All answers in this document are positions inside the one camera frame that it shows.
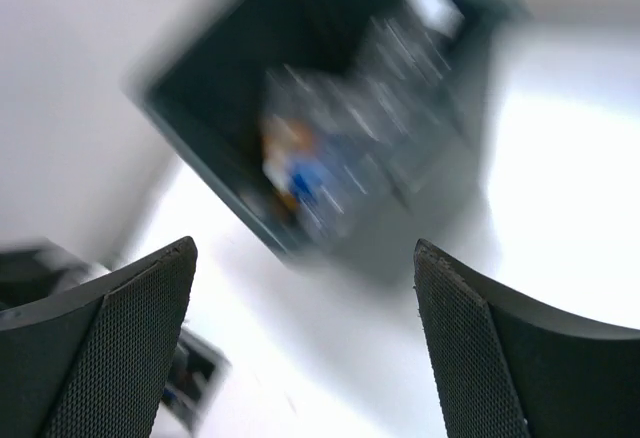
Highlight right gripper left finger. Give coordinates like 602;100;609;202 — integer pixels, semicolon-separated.
1;236;198;437

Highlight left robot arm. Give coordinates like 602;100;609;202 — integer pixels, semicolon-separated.
0;240;109;311

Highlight dark green plastic bin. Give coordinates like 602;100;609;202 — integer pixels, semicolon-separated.
131;0;527;283

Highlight bottles inside bin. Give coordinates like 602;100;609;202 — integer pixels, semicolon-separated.
261;113;349;242

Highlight clear crushed plastic bottle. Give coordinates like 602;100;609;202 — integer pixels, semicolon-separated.
263;0;464;194

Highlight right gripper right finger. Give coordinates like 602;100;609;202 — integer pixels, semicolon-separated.
414;239;639;437

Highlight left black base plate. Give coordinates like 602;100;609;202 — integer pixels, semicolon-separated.
161;327;231;437

